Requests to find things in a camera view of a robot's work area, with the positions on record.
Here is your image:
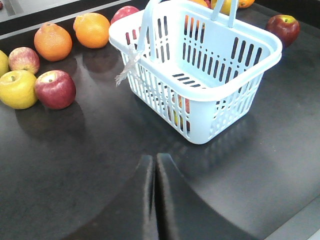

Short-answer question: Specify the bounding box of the orange beside pepper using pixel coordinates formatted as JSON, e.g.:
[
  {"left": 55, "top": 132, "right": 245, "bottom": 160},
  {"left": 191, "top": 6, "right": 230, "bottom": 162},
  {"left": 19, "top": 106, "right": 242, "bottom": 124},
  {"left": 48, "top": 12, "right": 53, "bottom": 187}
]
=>
[{"left": 238, "top": 0, "right": 255, "bottom": 9}]

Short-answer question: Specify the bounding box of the yellow round fruit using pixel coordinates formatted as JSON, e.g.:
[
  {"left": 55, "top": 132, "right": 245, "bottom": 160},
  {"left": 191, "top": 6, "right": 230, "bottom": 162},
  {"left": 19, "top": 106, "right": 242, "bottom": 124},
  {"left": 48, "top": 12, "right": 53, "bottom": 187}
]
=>
[{"left": 210, "top": 0, "right": 232, "bottom": 16}]

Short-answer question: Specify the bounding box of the dark red apple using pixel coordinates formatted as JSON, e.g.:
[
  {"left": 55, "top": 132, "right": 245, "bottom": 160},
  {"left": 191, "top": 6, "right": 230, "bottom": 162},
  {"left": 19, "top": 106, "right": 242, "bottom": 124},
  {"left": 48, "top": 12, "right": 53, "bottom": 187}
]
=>
[{"left": 34, "top": 70, "right": 76, "bottom": 110}]

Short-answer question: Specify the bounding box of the orange left of pair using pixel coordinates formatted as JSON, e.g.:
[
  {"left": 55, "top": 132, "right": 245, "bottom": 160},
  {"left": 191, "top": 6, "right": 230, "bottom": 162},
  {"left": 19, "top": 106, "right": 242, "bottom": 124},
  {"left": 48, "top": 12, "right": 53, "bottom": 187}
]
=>
[{"left": 33, "top": 22, "right": 73, "bottom": 62}]

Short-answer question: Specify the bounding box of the red green apple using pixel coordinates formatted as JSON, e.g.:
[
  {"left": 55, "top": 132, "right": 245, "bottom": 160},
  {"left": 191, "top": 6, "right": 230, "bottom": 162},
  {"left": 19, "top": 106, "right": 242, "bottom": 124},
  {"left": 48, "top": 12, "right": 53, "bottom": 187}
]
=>
[
  {"left": 265, "top": 14, "right": 301, "bottom": 49},
  {"left": 167, "top": 94, "right": 190, "bottom": 132}
]

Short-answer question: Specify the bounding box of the yellow apple back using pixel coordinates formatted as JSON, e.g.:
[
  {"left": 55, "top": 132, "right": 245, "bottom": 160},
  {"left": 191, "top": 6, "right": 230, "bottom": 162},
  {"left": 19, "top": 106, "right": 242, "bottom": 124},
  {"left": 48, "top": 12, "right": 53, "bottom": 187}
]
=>
[{"left": 0, "top": 50, "right": 10, "bottom": 77}]

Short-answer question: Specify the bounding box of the yellow apple front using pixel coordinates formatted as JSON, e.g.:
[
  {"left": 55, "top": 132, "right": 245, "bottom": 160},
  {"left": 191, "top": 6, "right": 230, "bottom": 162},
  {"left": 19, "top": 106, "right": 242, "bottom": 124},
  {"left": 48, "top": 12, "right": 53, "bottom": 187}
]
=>
[{"left": 0, "top": 70, "right": 38, "bottom": 110}]

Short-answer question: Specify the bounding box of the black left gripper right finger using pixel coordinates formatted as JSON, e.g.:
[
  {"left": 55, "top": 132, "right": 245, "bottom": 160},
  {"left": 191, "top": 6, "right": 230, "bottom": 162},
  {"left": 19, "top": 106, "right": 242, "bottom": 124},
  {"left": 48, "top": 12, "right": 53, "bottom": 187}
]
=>
[{"left": 154, "top": 153, "right": 254, "bottom": 240}]

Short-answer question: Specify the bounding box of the yellow apple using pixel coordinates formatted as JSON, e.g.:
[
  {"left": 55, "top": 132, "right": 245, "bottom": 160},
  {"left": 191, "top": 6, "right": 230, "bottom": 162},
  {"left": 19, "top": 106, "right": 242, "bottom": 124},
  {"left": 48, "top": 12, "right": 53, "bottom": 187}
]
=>
[
  {"left": 0, "top": 70, "right": 38, "bottom": 110},
  {"left": 0, "top": 50, "right": 10, "bottom": 77}
]

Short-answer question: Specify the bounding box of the small pink red apple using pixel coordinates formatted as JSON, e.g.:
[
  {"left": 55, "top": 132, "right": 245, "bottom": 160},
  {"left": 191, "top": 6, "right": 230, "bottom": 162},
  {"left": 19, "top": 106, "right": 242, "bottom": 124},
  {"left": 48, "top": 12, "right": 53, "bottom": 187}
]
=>
[{"left": 8, "top": 46, "right": 40, "bottom": 75}]

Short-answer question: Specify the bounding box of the orange with navel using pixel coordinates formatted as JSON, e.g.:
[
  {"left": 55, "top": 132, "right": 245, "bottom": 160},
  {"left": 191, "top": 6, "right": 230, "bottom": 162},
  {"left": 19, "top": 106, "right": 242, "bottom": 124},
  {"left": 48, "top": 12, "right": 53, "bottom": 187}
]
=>
[{"left": 190, "top": 0, "right": 208, "bottom": 8}]

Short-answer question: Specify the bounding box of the orange right of pair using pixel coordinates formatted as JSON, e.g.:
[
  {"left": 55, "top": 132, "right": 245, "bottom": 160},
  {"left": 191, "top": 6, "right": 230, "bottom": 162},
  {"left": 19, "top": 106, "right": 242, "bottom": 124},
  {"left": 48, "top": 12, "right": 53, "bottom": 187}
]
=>
[{"left": 73, "top": 12, "right": 110, "bottom": 49}]

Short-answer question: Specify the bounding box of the light blue plastic basket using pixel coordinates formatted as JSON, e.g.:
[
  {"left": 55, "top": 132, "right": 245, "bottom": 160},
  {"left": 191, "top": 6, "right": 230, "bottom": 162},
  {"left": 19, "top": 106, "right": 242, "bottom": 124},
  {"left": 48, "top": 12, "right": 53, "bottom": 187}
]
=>
[{"left": 109, "top": 0, "right": 282, "bottom": 145}]

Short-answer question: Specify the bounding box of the large red apple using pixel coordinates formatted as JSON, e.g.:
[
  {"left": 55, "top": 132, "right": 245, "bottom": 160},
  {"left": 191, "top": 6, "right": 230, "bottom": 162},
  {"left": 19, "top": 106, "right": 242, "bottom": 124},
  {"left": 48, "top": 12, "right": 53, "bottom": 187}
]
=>
[{"left": 110, "top": 5, "right": 140, "bottom": 25}]

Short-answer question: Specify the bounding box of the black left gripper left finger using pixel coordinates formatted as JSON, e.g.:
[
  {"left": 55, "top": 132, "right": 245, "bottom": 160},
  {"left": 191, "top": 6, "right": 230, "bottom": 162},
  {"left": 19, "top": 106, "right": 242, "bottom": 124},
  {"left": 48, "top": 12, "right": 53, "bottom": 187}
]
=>
[{"left": 64, "top": 155, "right": 159, "bottom": 240}]

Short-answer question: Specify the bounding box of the orange of pair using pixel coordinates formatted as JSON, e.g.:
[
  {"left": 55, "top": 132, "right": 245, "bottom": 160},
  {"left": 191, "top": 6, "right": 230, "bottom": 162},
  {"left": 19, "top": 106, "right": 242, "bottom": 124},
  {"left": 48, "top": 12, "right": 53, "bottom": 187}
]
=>
[
  {"left": 33, "top": 22, "right": 73, "bottom": 62},
  {"left": 73, "top": 12, "right": 110, "bottom": 49}
]

